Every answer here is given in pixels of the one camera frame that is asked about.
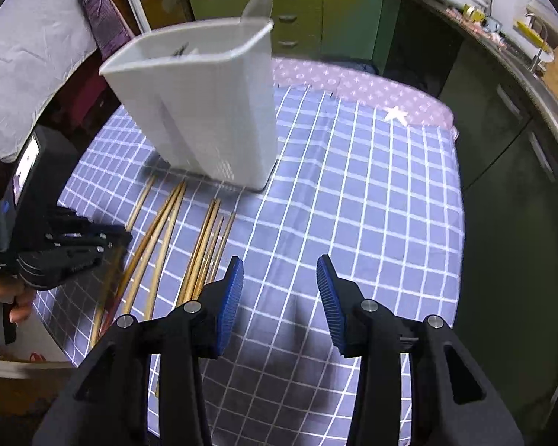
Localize pink cloth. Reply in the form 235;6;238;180
446;7;509;48

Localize dark red chair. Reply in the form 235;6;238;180
37;49;124;149

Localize bunch of wooden chopsticks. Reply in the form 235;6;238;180
90;174;238;398

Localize dark side kitchen cabinets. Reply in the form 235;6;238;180
384;0;558;433

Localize small steel faucet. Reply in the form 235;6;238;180
525;13;551;75

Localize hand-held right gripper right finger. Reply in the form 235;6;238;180
316;255;526;446

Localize yellow sink rack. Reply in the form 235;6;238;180
515;21;555;53

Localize white hanging sheet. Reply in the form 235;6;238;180
0;0;100;164

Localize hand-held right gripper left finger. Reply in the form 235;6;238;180
30;255;245;446

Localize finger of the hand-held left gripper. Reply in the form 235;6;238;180
46;209;134;248
19;246;107;291

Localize blue checked tablecloth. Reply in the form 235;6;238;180
30;81;466;446

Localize pale grey spoon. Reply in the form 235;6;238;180
239;0;275;26

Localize purple patterned cloth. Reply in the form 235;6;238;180
272;58;459;142

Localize dark brown single chopstick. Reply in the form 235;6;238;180
95;242;126;337

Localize purple checked apron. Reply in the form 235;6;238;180
67;0;132;61

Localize green lower kitchen cabinet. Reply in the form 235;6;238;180
186;0;401;75

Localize person's left hand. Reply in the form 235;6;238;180
0;276;35;326

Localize white plastic utensil holder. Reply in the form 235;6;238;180
99;17;280;193

